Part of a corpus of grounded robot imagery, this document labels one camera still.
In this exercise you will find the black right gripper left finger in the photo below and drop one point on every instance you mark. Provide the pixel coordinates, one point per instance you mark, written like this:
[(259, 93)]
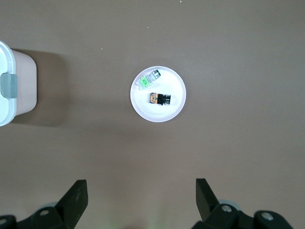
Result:
[(69, 205)]

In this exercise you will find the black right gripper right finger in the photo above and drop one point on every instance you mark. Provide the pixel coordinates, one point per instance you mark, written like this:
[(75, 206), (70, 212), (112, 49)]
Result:
[(209, 207)]

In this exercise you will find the orange and black push-button switch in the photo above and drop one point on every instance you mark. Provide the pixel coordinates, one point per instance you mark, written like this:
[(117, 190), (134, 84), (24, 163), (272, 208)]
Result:
[(155, 98)]

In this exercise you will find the brown table mat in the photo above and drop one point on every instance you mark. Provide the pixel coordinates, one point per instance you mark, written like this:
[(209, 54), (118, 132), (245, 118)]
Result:
[(214, 143)]

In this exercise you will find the pink round plate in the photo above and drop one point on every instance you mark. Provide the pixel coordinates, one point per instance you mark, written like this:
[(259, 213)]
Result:
[(157, 114)]

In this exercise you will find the white lidded storage box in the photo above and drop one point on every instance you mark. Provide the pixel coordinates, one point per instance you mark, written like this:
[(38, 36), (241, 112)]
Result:
[(23, 83)]

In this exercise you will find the green and white push-button switch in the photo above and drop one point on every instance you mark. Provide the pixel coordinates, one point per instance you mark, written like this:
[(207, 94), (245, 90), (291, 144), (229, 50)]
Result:
[(145, 82)]

